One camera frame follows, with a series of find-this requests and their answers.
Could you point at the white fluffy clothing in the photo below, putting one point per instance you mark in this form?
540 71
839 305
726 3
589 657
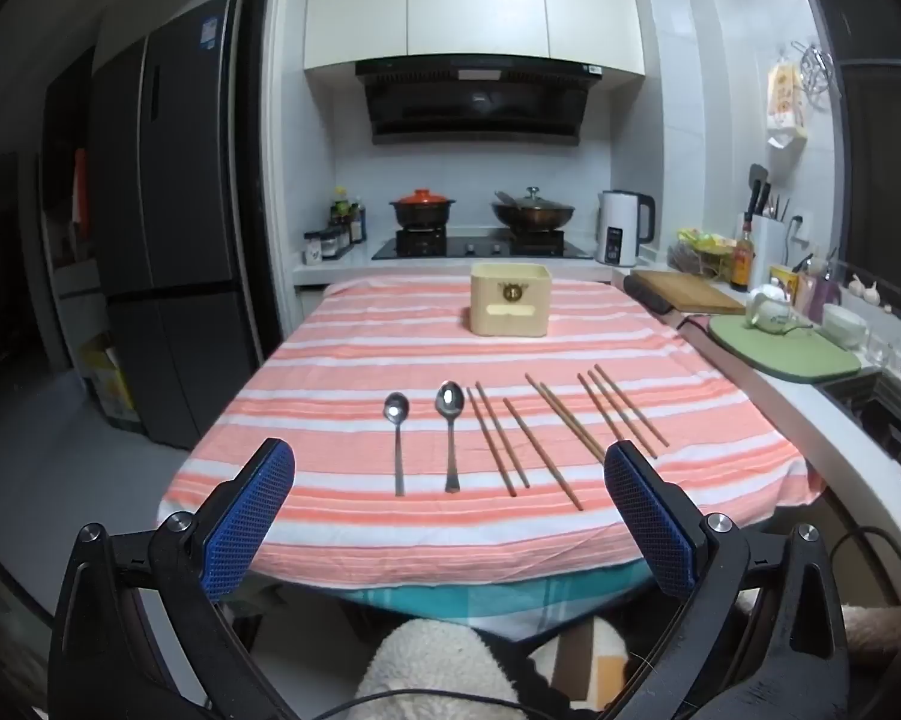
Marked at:
435 667

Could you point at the white knife holder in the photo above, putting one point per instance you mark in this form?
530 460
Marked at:
771 244

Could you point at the hanging yellow bag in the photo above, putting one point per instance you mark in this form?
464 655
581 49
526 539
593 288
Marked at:
786 105

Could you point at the black gas stove top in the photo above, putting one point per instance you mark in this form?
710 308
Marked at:
473 246

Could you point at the black spatula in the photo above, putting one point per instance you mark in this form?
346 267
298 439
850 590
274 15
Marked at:
756 184

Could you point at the set of brown chopsticks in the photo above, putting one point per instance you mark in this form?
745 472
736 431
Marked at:
542 456

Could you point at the yellow cap sauce bottle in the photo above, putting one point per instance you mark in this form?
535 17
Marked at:
340 208

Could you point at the small steel spoon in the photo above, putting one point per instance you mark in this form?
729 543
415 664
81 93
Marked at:
398 450

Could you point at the brown bottle with red label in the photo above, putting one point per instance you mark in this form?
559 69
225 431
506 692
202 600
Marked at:
742 262

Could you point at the white spice jar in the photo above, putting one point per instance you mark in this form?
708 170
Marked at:
313 249

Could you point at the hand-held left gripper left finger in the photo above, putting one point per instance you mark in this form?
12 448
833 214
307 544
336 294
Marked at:
249 517

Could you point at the pink white striped tablecloth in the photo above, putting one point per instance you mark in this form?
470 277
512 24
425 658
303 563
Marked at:
330 420

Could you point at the large steel spoon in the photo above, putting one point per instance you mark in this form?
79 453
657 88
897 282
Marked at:
451 442

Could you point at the clear glass cups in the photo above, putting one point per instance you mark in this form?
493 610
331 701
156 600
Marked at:
882 352

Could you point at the black pot with orange lid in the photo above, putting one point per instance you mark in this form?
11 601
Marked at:
422 210

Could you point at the orange hanging item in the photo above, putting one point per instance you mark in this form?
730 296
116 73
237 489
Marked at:
80 187

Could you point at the teal under cloth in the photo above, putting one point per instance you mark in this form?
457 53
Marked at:
450 596

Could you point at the kitchen sink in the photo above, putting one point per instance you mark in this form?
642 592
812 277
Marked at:
870 405

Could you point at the cream utensil box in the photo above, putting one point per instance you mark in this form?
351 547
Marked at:
510 307

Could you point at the metal hanging rack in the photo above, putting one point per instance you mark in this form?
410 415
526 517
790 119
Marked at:
814 67

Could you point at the wok with glass lid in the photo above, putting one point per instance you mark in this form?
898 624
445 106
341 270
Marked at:
533 214

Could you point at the person's right forearm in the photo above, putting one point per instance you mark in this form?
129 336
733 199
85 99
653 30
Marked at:
889 626

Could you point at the rack of black-lid spice jars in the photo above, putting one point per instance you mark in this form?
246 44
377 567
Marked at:
336 241

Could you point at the wooden cutting board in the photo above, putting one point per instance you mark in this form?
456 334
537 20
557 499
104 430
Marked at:
694 291

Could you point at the dark glass bottle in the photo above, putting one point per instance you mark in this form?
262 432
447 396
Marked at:
358 223

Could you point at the bag of food items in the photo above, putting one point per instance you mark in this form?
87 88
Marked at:
701 251

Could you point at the grey refrigerator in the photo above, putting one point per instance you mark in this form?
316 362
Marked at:
172 202

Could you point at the yellow cardboard box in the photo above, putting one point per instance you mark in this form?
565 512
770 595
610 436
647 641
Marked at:
109 382

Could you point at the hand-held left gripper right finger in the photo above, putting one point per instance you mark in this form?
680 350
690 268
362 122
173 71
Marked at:
649 517

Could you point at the pink bottle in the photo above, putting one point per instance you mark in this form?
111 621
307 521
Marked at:
823 292

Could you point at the green mat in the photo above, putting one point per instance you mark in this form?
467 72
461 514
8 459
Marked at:
788 356

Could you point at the white electric kettle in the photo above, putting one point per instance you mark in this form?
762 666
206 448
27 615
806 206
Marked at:
621 229

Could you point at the garlic bulbs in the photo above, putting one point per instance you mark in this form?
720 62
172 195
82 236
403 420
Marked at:
864 286

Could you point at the black range hood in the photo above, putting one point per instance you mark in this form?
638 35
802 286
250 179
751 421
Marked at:
473 105

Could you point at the white teapot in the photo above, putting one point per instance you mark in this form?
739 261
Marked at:
769 309

